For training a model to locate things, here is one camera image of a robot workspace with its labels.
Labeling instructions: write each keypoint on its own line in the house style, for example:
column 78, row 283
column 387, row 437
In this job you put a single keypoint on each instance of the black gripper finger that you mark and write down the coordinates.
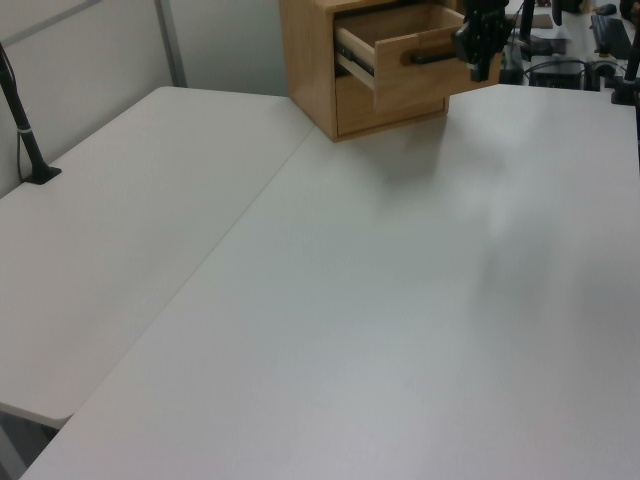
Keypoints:
column 497, row 52
column 479, row 70

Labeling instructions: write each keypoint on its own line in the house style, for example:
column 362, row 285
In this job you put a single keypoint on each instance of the black computer mouse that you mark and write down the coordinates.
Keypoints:
column 607, row 8

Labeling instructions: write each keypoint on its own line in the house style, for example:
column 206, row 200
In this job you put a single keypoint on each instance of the wooden drawer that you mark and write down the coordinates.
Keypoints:
column 425, row 60

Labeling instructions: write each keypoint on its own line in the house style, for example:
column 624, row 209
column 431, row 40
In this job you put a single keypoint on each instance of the black camera stand pole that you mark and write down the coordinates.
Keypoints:
column 25, row 130

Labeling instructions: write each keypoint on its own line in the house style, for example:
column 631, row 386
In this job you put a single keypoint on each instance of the black clamp stand pole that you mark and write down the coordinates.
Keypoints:
column 627, row 65

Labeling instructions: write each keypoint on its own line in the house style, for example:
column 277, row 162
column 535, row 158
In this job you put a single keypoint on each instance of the grey metal partition frame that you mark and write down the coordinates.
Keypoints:
column 172, row 42

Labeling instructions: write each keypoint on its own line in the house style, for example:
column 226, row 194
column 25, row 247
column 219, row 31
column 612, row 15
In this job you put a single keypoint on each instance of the black monitor stand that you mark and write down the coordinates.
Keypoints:
column 530, row 30

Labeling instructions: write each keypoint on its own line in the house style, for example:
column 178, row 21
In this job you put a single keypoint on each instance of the wooden drawer cabinet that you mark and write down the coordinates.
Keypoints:
column 320, row 75

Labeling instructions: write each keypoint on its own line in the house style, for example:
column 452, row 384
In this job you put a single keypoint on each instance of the black computer keyboard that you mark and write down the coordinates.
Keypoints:
column 612, row 32

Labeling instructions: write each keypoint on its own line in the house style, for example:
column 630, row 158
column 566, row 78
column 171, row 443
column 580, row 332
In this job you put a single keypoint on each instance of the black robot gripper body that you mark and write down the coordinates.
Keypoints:
column 480, row 27

